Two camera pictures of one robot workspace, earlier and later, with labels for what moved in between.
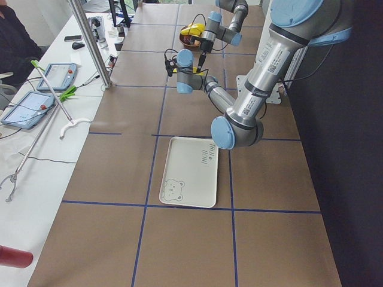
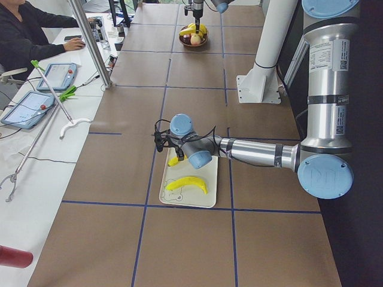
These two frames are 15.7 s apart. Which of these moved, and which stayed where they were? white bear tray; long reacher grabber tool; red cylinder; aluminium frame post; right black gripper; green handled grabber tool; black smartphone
Moved: right black gripper
Stayed: red cylinder; white bear tray; aluminium frame post; green handled grabber tool; long reacher grabber tool; black smartphone
